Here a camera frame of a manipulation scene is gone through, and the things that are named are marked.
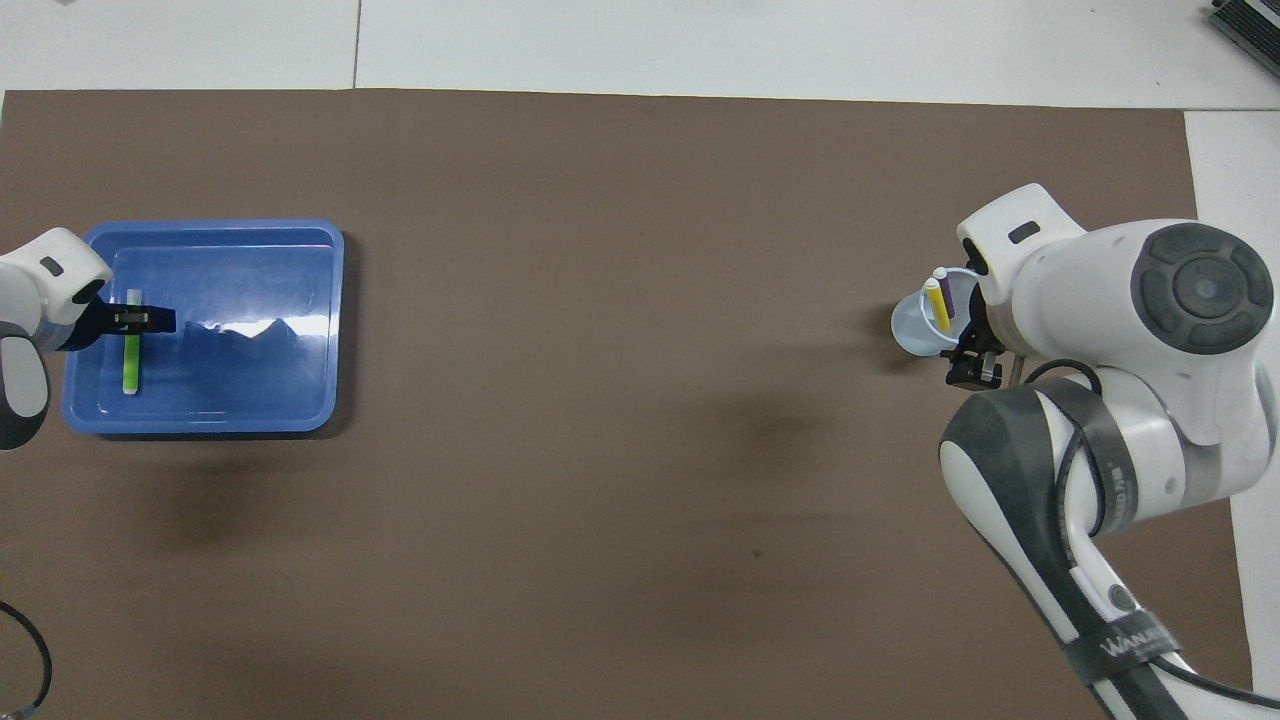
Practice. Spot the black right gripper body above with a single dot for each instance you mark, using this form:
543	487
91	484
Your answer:
975	325

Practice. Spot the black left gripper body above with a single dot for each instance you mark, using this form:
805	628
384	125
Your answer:
90	325

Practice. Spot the purple marker pen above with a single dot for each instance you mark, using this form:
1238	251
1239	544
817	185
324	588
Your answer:
948	295

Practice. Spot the yellow marker pen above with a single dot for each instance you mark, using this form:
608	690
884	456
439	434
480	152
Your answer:
937	305

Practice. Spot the green marker pen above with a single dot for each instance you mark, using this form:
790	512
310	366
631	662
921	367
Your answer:
131	365

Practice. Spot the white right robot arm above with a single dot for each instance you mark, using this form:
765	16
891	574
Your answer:
1100	320

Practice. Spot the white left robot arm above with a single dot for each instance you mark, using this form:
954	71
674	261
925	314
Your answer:
40	290

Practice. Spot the translucent plastic cup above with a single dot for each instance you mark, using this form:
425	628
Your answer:
915	330

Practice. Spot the blue plastic tray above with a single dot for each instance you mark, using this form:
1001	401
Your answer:
250	380

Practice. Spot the brown table mat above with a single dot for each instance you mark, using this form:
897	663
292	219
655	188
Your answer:
600	450

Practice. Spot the grey ribbed device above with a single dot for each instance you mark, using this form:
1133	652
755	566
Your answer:
1250	25

